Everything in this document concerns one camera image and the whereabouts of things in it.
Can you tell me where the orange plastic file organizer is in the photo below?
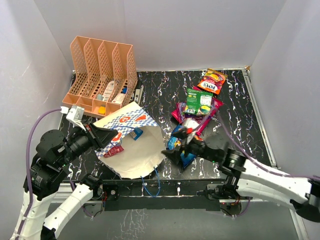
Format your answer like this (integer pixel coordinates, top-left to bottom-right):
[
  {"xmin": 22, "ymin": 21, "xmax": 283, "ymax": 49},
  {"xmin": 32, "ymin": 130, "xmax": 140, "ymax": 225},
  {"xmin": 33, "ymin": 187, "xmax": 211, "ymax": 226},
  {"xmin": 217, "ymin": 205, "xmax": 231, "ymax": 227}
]
[{"xmin": 62, "ymin": 36, "xmax": 138, "ymax": 119}]

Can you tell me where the small blue white packet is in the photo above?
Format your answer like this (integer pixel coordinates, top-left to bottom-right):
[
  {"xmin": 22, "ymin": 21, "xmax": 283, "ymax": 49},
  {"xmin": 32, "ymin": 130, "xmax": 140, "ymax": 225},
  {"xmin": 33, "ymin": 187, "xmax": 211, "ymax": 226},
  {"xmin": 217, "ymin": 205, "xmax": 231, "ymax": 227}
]
[{"xmin": 130, "ymin": 128, "xmax": 143, "ymax": 141}]

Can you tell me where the grey stapler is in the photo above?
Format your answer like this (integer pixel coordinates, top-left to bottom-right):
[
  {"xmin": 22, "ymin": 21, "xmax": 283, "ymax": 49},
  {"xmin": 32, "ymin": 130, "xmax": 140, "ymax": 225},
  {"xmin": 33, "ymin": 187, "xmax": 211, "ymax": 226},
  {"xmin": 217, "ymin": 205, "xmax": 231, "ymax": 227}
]
[{"xmin": 134, "ymin": 80, "xmax": 144, "ymax": 105}]

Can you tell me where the blue checkered paper bag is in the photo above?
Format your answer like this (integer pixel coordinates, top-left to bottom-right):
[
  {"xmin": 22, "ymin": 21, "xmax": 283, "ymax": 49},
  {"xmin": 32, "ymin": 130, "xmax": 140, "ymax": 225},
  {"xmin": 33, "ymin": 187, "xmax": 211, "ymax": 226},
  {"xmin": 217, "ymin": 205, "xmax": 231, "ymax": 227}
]
[{"xmin": 94, "ymin": 102, "xmax": 165, "ymax": 182}]

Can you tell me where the blue snack packet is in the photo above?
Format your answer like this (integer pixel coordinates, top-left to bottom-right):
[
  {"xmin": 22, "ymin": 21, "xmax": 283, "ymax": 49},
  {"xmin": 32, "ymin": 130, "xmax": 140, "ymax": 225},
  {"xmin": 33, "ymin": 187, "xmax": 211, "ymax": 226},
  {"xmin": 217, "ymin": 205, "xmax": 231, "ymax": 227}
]
[{"xmin": 165, "ymin": 124, "xmax": 196, "ymax": 169}]

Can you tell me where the aluminium frame rail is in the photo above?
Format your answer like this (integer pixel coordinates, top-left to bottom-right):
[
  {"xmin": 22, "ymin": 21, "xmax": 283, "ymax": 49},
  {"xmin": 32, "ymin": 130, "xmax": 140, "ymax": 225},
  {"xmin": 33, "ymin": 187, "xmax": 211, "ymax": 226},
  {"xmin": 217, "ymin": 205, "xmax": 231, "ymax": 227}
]
[{"xmin": 44, "ymin": 181, "xmax": 300, "ymax": 208}]

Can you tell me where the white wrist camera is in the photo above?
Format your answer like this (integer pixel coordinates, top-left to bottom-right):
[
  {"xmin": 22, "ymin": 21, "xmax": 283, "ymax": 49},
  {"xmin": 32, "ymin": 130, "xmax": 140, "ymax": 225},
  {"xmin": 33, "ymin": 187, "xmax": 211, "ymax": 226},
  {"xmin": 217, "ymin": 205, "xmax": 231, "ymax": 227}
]
[
  {"xmin": 182, "ymin": 118, "xmax": 200, "ymax": 145},
  {"xmin": 60, "ymin": 105, "xmax": 86, "ymax": 131}
]

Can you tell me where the white bottle in organizer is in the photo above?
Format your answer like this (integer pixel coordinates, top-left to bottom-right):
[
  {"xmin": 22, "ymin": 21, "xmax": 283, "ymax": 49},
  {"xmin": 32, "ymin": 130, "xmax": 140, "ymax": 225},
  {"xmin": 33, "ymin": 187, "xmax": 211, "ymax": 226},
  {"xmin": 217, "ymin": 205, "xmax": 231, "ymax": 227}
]
[{"xmin": 102, "ymin": 80, "xmax": 115, "ymax": 102}]

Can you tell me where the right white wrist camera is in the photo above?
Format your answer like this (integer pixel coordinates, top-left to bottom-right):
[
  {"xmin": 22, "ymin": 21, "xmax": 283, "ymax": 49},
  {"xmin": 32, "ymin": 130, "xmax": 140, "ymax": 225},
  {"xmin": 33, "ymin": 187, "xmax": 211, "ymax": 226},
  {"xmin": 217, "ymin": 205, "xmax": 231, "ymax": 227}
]
[{"xmin": 182, "ymin": 118, "xmax": 200, "ymax": 145}]

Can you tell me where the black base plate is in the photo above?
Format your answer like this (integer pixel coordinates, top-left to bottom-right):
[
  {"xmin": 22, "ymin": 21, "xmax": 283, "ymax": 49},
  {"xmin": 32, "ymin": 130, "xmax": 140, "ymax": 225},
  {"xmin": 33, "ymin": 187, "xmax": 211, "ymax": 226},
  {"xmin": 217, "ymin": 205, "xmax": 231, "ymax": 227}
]
[{"xmin": 74, "ymin": 178, "xmax": 243, "ymax": 213}]

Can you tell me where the pink chips bag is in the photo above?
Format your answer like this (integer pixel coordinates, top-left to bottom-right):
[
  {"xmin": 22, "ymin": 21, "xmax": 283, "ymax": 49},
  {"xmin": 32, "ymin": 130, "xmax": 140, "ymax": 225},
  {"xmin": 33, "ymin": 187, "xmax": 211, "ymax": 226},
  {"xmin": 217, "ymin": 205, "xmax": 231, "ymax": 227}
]
[{"xmin": 171, "ymin": 88, "xmax": 223, "ymax": 136}]

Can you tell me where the small pink snack packet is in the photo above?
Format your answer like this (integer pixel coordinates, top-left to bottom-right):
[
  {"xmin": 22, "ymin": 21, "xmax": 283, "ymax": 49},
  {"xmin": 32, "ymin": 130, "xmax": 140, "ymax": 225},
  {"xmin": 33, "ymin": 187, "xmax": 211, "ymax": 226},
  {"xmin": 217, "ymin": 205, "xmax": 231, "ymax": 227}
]
[{"xmin": 103, "ymin": 145, "xmax": 124, "ymax": 158}]

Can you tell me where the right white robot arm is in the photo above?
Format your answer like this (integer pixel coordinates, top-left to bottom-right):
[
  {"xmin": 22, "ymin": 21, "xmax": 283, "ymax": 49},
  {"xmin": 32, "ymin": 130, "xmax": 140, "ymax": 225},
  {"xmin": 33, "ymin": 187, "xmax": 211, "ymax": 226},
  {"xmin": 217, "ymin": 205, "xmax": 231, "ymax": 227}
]
[{"xmin": 162, "ymin": 127, "xmax": 320, "ymax": 223}]

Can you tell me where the rainbow candy bag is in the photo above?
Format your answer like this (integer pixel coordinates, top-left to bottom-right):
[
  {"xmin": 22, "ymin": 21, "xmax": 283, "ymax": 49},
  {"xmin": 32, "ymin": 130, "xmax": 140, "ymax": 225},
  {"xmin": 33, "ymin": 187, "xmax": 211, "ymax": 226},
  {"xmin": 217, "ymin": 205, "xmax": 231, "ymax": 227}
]
[{"xmin": 184, "ymin": 88, "xmax": 213, "ymax": 116}]

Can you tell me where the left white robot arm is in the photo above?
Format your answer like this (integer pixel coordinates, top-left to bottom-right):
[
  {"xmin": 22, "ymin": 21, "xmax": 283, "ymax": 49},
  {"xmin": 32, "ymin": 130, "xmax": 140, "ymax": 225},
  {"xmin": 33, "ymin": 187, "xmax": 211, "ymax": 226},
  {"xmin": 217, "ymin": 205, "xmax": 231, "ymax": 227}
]
[{"xmin": 11, "ymin": 123, "xmax": 118, "ymax": 240}]

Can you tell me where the orange candy bag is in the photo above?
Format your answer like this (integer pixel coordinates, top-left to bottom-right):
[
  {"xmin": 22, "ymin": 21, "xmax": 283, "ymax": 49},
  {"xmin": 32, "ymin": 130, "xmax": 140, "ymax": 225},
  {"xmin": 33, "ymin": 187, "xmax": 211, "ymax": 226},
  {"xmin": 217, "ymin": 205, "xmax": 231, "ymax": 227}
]
[{"xmin": 197, "ymin": 68, "xmax": 228, "ymax": 96}]

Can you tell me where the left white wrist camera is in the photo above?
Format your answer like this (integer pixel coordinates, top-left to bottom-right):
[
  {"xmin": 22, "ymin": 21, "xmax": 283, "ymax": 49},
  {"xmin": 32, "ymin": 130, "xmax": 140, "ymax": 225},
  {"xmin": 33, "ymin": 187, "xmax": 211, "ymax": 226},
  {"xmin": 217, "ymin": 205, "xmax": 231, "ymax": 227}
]
[{"xmin": 60, "ymin": 105, "xmax": 86, "ymax": 131}]

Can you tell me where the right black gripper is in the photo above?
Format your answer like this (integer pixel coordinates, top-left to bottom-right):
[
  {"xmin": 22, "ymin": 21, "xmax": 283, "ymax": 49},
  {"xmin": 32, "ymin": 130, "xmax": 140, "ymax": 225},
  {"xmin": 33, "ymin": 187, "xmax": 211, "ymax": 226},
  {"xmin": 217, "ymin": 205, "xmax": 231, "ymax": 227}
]
[{"xmin": 161, "ymin": 129, "xmax": 218, "ymax": 165}]

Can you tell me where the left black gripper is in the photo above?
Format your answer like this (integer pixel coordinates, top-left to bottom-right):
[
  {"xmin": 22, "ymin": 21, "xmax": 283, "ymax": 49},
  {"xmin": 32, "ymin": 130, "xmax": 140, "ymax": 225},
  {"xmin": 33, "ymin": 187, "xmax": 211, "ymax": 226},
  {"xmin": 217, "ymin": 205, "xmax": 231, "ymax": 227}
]
[{"xmin": 58, "ymin": 118, "xmax": 119, "ymax": 167}]

